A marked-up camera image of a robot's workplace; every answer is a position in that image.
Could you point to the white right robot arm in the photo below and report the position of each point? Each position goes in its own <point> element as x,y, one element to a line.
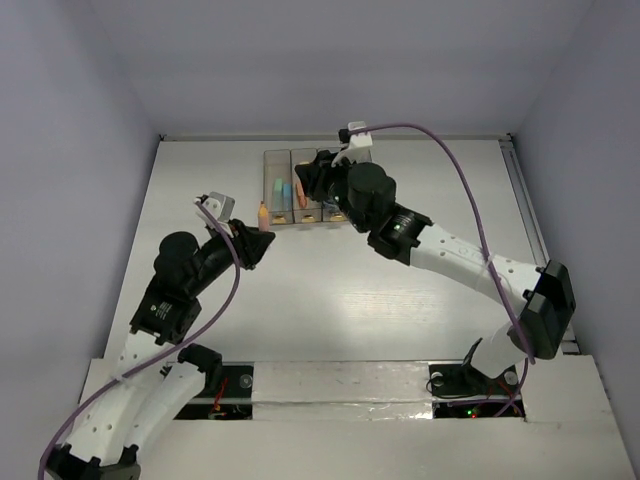
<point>541,297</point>

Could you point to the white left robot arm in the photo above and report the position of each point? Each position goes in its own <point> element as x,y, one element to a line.
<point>161,367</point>

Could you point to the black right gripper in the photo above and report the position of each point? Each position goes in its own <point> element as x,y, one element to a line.
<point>315,176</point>

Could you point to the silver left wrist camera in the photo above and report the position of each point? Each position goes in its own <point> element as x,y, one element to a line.
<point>214,205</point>

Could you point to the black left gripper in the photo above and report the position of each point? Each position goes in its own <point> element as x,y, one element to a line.
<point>243,242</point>

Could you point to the teal green marker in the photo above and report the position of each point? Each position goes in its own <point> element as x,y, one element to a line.
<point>277,195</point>

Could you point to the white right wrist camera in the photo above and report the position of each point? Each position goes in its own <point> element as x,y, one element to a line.
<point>355,144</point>

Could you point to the light blue marker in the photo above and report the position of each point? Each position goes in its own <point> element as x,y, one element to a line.
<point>287,197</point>

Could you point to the pink orange highlighter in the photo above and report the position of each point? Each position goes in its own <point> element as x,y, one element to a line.
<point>263,218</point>

